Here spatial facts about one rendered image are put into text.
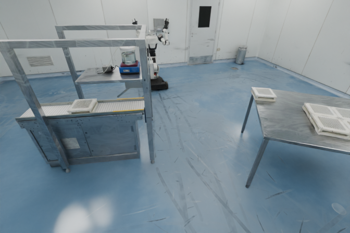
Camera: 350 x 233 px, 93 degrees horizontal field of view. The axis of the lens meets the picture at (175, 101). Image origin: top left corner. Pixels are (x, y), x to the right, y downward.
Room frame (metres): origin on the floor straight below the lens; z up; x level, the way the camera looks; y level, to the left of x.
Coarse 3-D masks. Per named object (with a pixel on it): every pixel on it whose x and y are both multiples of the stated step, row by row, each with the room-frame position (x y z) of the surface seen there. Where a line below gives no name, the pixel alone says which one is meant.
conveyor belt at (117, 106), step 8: (104, 104) 1.72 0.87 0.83; (112, 104) 1.72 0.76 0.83; (120, 104) 1.72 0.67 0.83; (128, 104) 1.73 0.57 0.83; (136, 104) 1.73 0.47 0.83; (144, 104) 1.75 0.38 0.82; (32, 112) 1.52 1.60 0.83; (48, 112) 1.53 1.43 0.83; (56, 112) 1.53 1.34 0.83; (64, 112) 1.53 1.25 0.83
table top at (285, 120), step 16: (288, 96) 1.94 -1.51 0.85; (304, 96) 1.94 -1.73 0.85; (320, 96) 1.95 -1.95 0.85; (272, 112) 1.56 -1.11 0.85; (288, 112) 1.56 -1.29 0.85; (304, 112) 1.56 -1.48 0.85; (272, 128) 1.27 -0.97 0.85; (288, 128) 1.28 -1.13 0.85; (304, 128) 1.28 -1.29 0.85; (304, 144) 1.07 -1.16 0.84; (320, 144) 1.07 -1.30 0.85; (336, 144) 1.07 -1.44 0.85
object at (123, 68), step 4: (136, 60) 1.79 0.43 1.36; (120, 64) 1.69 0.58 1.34; (124, 64) 1.65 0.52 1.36; (132, 64) 1.65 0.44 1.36; (136, 64) 1.65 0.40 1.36; (120, 68) 1.60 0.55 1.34; (124, 68) 1.61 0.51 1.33; (128, 68) 1.61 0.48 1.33; (132, 68) 1.62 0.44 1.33; (136, 68) 1.62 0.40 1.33; (120, 72) 1.60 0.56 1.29; (124, 72) 1.60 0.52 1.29; (128, 72) 1.61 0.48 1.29; (132, 72) 1.62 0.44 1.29; (136, 72) 1.62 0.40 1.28
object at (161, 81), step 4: (152, 80) 3.93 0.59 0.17; (156, 80) 3.93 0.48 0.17; (160, 80) 3.94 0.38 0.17; (152, 84) 3.64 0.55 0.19; (156, 84) 3.65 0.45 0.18; (160, 84) 3.68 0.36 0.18; (164, 84) 3.70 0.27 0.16; (152, 88) 3.62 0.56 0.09; (156, 88) 3.64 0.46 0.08; (160, 88) 3.68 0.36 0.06
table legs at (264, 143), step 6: (252, 96) 2.16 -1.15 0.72; (252, 102) 2.15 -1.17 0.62; (246, 114) 2.16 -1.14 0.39; (246, 120) 2.15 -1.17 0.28; (264, 144) 1.17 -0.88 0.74; (264, 150) 1.17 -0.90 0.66; (258, 156) 1.18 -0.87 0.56; (258, 162) 1.17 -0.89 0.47; (252, 168) 1.20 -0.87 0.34; (252, 174) 1.17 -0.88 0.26; (246, 186) 1.18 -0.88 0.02
